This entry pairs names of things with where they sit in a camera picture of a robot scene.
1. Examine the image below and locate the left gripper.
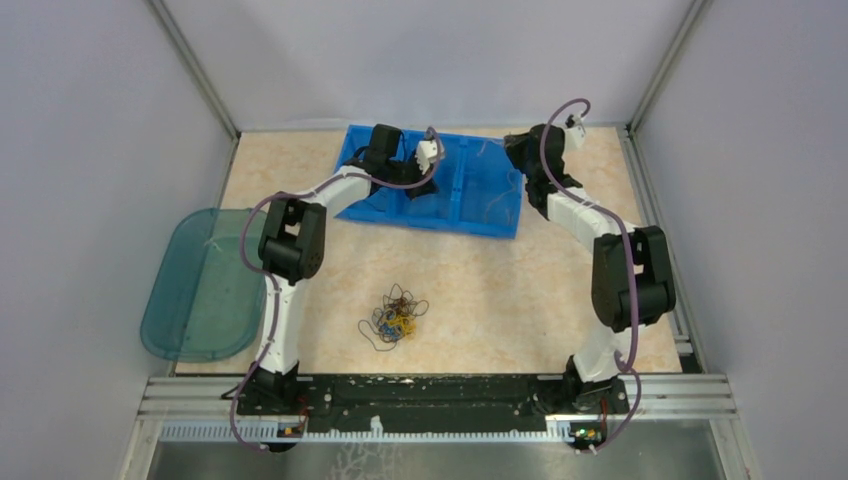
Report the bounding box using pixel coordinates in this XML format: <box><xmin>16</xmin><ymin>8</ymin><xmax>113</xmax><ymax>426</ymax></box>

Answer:
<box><xmin>385</xmin><ymin>149</ymin><xmax>437</xmax><ymax>200</ymax></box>

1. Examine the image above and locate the coloured cable bundle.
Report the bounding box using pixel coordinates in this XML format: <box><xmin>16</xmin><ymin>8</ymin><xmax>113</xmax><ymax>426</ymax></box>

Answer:
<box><xmin>357</xmin><ymin>283</ymin><xmax>431</xmax><ymax>354</ymax></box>

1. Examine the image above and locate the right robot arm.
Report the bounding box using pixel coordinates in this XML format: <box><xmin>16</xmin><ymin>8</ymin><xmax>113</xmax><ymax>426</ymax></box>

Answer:
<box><xmin>504</xmin><ymin>124</ymin><xmax>676</xmax><ymax>412</ymax></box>

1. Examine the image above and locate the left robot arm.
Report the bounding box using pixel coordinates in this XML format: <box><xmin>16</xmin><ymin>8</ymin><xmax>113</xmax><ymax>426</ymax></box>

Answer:
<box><xmin>230</xmin><ymin>124</ymin><xmax>446</xmax><ymax>416</ymax></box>

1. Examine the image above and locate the blue three-compartment bin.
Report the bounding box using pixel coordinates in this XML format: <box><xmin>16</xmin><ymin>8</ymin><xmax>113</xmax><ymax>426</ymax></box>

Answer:
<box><xmin>337</xmin><ymin>133</ymin><xmax>523</xmax><ymax>239</ymax></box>

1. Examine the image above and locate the teal transparent plastic tray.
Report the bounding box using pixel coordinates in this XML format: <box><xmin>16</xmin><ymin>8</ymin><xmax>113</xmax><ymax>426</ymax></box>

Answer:
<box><xmin>140</xmin><ymin>208</ymin><xmax>265</xmax><ymax>363</ymax></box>

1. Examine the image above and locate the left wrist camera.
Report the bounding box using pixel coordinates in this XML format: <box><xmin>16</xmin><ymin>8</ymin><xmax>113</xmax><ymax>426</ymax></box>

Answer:
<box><xmin>415</xmin><ymin>139</ymin><xmax>445</xmax><ymax>175</ymax></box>

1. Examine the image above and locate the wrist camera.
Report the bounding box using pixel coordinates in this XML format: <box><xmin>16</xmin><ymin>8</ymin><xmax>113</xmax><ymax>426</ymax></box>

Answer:
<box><xmin>564</xmin><ymin>114</ymin><xmax>587</xmax><ymax>151</ymax></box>
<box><xmin>415</xmin><ymin>139</ymin><xmax>445</xmax><ymax>175</ymax></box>

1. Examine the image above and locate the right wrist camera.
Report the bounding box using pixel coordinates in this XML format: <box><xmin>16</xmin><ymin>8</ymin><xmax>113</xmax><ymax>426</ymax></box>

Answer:
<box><xmin>564</xmin><ymin>114</ymin><xmax>587</xmax><ymax>151</ymax></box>

